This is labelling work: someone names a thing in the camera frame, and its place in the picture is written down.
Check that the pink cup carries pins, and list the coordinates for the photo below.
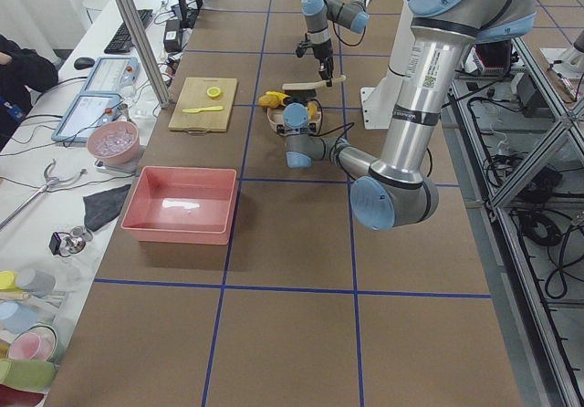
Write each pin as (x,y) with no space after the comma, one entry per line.
(38,343)

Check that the pink plastic bin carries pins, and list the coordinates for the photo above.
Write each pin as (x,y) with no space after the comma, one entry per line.
(182,205)

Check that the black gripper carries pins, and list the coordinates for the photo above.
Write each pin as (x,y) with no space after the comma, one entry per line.
(297,128)
(320,51)

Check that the teach pendant tablet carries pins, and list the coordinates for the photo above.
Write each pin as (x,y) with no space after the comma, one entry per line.
(87,112)
(107,72)

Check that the yellow toy lemon slice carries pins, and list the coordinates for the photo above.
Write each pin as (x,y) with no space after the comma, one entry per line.
(214,92)

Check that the pink bowl with ice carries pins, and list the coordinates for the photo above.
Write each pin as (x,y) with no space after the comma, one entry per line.
(115,142)

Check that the yellow cup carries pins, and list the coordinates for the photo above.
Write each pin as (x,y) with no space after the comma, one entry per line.
(8,281)

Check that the beige hand brush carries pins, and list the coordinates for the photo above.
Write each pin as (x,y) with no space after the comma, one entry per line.
(306,86)

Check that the aluminium frame post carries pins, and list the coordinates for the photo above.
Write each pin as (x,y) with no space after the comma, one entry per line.
(131,19)

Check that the upper teach pendant tablet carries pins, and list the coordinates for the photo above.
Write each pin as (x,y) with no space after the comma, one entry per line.
(107,72)

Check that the black power adapter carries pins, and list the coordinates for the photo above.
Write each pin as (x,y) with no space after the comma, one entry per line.
(175,36)

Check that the black computer mouse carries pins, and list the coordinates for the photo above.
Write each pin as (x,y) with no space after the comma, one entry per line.
(83,63)

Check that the person in dark clothes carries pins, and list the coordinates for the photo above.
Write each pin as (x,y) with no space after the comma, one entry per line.
(22,70)

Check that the toy potato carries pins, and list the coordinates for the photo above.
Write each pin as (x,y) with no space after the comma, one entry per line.
(269,101)

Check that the black keyboard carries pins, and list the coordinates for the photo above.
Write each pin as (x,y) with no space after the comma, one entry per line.
(121,42)

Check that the toy ginger root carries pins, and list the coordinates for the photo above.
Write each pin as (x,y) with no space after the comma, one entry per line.
(312,109)

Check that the small kitchen scale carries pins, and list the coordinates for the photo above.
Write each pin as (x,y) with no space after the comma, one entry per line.
(129,167)

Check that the lower teach pendant tablet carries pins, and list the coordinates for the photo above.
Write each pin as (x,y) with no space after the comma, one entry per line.
(87,112)

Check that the beige dustpan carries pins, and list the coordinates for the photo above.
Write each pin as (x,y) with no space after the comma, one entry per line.
(276,116)

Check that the dark grey cloth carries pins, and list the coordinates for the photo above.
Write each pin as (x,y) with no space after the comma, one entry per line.
(103,207)

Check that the light blue cup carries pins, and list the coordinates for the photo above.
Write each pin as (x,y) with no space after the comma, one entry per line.
(16,317)

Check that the grey cup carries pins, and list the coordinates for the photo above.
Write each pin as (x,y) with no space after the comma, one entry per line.
(35,281)

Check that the wooden cutting board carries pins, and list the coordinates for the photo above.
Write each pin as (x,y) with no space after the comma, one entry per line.
(193,95)

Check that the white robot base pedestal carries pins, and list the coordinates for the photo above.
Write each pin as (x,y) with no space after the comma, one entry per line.
(377,102)

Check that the green cup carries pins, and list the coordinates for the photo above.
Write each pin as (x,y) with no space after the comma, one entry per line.
(27,375)

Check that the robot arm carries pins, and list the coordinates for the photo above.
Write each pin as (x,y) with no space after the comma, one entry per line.
(320,17)
(391,190)

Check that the metal grabber tool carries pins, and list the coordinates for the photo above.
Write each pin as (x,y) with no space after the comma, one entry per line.
(50,181)

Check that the yellow toy knife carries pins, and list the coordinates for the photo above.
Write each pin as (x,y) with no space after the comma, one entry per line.
(203,109)

